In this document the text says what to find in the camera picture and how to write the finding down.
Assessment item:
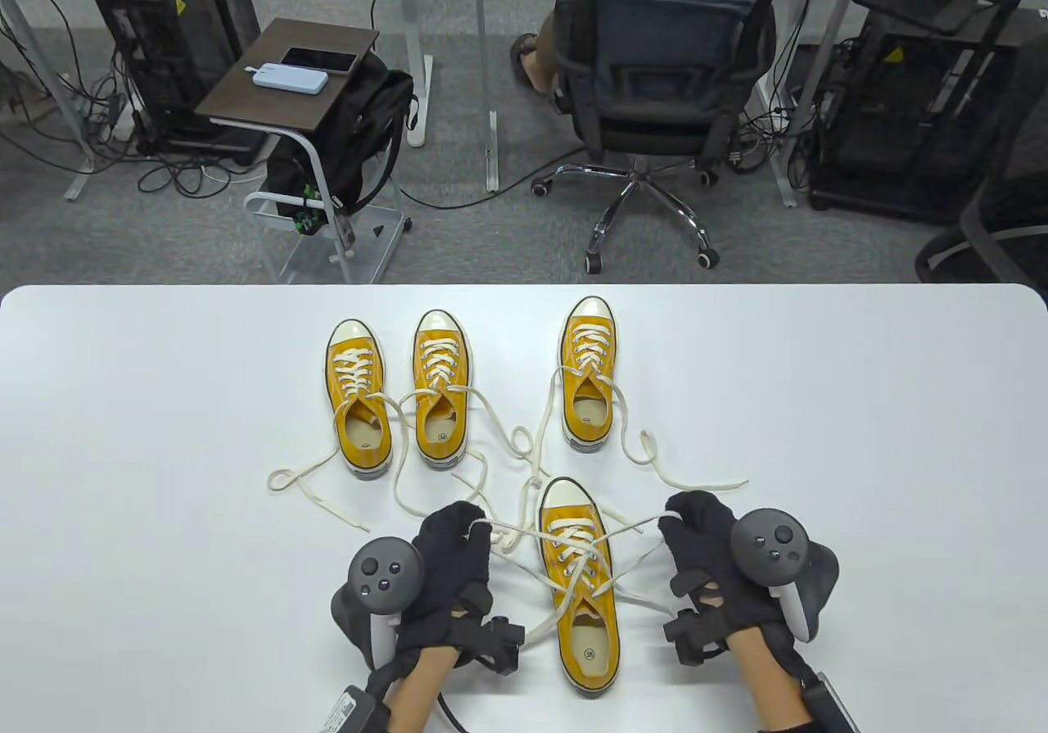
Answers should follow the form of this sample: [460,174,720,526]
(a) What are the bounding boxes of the person's left hand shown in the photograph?
[364,501,525,695]

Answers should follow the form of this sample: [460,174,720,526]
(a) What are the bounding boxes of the black office chair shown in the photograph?
[531,0,787,275]

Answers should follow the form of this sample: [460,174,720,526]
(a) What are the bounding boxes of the grey hand controller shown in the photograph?
[730,508,840,642]
[331,536,425,672]

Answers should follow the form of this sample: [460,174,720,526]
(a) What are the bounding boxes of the white shoe laces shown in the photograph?
[491,319,750,550]
[468,512,684,654]

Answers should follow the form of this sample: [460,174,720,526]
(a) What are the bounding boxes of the yellow sneaker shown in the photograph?
[268,348,472,533]
[393,338,644,550]

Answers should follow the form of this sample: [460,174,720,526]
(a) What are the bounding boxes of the light blue power bank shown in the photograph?
[251,62,330,97]

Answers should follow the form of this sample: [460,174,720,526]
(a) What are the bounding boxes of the person's right hand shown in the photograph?
[657,491,818,681]

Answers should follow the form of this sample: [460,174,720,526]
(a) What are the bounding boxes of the person's left forearm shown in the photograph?
[383,645,463,733]

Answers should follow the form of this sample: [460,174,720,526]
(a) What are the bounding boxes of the person's right forearm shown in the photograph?
[725,627,815,730]

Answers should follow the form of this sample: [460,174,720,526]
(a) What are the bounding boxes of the black mesh chair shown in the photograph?
[915,29,1048,283]

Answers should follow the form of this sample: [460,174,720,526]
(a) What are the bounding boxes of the green backpack charm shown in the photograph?
[293,183,322,236]

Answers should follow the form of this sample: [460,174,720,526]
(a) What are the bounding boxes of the white desk leg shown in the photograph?
[757,0,869,208]
[385,0,435,148]
[0,0,97,201]
[473,0,500,193]

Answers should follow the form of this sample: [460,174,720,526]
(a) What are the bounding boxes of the brown side table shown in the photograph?
[195,17,413,285]

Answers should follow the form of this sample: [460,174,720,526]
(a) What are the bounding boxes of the tangle of black cables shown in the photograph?
[0,0,246,197]
[729,29,828,177]

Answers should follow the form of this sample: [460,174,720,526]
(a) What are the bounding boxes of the black backpack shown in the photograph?
[264,52,420,236]

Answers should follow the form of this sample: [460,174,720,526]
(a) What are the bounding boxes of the black smartphone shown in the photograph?
[280,46,359,74]

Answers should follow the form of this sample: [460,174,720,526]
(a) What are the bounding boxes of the black computer tower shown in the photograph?
[88,0,261,154]
[809,12,1020,222]

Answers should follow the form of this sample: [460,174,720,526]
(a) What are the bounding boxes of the black floor cable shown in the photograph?
[399,143,594,211]

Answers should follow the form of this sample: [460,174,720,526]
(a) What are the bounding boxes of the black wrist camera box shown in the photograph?
[801,672,861,733]
[321,685,392,733]

